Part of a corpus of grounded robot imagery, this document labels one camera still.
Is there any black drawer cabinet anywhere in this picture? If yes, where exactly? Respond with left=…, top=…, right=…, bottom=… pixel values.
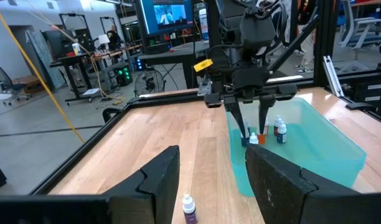
left=339, top=70, right=381, bottom=122

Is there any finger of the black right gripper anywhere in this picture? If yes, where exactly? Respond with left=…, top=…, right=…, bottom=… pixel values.
left=223, top=95, right=248, bottom=139
left=258, top=95, right=277, bottom=136

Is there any yellow hanging cable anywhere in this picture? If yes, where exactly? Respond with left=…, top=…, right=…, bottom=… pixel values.
left=0, top=0, right=86, bottom=144

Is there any grey leaning panel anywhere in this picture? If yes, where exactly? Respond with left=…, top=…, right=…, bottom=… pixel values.
left=24, top=29, right=67, bottom=91

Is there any silver mounting bracket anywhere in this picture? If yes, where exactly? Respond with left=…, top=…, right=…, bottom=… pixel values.
left=197, top=79, right=213, bottom=96

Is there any white canister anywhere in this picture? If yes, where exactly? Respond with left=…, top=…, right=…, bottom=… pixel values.
left=198, top=8, right=210, bottom=43

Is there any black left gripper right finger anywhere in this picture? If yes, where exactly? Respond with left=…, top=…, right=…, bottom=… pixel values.
left=245, top=143, right=381, bottom=224

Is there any wooden top work desk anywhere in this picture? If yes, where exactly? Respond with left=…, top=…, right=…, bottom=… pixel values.
left=49, top=43, right=141, bottom=103

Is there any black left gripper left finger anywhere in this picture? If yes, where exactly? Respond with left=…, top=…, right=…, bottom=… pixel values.
left=0, top=145, right=181, bottom=224

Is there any person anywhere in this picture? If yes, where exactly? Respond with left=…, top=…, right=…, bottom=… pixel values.
left=294, top=0, right=318, bottom=75

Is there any small orange food coloring bottle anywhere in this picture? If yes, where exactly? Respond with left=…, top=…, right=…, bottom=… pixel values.
left=257, top=118, right=270, bottom=146

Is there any monitor with blue screen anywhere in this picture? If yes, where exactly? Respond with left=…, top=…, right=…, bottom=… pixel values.
left=134, top=0, right=195, bottom=40

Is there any dark office chair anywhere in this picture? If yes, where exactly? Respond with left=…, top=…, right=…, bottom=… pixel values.
left=0, top=66, right=32, bottom=106

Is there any black floor fan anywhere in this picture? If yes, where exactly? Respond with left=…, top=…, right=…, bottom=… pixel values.
left=133, top=67, right=167, bottom=98

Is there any silver aluminium bar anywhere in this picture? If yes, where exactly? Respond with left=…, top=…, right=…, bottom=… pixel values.
left=322, top=55, right=346, bottom=98

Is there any small red food coloring bottle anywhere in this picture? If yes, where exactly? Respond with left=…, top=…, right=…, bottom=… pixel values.
left=273, top=114, right=282, bottom=137

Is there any small purple food coloring bottle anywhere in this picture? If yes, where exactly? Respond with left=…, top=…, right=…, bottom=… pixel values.
left=181, top=193, right=199, bottom=224

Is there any small blue food coloring bottle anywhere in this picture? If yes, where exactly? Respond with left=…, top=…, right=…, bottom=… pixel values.
left=242, top=118, right=252, bottom=147
left=276, top=121, right=288, bottom=144

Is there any yellow label tag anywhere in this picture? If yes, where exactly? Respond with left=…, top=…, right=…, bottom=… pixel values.
left=193, top=58, right=214, bottom=73

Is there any black aluminium table frame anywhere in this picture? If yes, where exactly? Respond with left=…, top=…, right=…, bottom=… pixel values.
left=30, top=0, right=381, bottom=196

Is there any white and blue office chair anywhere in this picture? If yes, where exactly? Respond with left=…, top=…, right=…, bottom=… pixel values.
left=337, top=0, right=381, bottom=74

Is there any black table clamp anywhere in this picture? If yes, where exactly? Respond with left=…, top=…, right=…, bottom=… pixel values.
left=345, top=101, right=377, bottom=112
left=102, top=107, right=123, bottom=124

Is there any teal translucent plastic bin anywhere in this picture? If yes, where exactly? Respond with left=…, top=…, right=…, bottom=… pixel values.
left=226, top=96, right=368, bottom=197

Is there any black office desk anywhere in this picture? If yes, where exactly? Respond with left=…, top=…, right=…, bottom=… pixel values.
left=137, top=40, right=212, bottom=90

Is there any computer tower with green lights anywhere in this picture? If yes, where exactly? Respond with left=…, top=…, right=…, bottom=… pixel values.
left=113, top=63, right=134, bottom=87

